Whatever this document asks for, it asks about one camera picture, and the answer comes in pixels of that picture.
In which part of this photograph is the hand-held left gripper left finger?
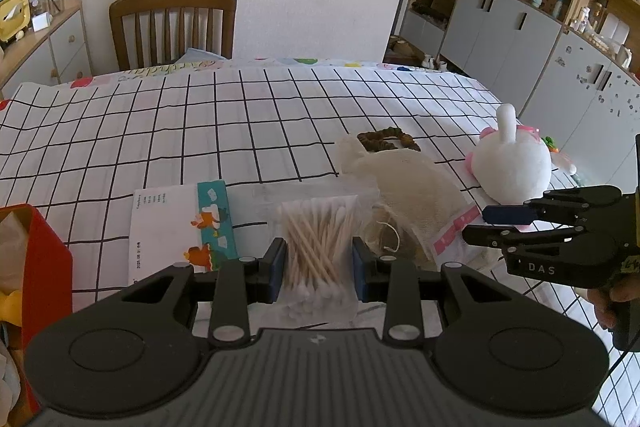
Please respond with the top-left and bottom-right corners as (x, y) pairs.
(120, 238), (289, 349)

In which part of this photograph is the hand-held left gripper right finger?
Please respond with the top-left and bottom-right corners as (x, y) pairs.
(351, 237), (521, 343)

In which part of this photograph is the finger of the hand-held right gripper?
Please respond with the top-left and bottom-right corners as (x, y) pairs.
(481, 185), (624, 226)
(462, 224), (594, 254)

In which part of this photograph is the pink white packet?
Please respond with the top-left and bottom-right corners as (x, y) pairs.
(431, 206), (485, 259)

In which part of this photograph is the bag of cotton swabs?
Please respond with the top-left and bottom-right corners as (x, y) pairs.
(254, 186), (382, 324)

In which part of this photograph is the white plush rabbit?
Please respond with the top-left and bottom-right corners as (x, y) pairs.
(464, 104), (577, 201)

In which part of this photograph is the cream mesh bag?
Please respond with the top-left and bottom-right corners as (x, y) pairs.
(334, 134), (482, 259)

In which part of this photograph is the brown scrunchie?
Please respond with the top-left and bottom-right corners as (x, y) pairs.
(357, 126), (422, 153)

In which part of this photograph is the red storage box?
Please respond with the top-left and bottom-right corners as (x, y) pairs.
(0, 204), (74, 414)

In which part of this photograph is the yellow soft item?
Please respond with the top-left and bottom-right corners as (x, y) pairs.
(0, 291), (24, 324)

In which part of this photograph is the person's right hand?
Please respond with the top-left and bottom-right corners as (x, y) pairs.
(593, 274), (640, 333)

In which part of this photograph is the cartoon print tissue pack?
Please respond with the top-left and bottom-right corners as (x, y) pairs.
(128, 180), (242, 289)

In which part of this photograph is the black grid white tablecloth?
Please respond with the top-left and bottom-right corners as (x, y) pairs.
(0, 66), (640, 427)

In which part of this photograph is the blue chair cushion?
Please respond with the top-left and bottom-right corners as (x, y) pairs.
(174, 48), (227, 64)

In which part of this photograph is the wooden chair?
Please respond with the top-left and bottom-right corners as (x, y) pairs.
(108, 0), (238, 71)

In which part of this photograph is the wooden side cabinet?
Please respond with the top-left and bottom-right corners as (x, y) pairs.
(0, 0), (94, 94)

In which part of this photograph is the yellow toy box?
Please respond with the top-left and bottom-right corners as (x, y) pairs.
(0, 0), (31, 44)

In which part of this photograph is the large wall cabinet unit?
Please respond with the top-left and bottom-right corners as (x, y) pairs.
(395, 0), (640, 228)

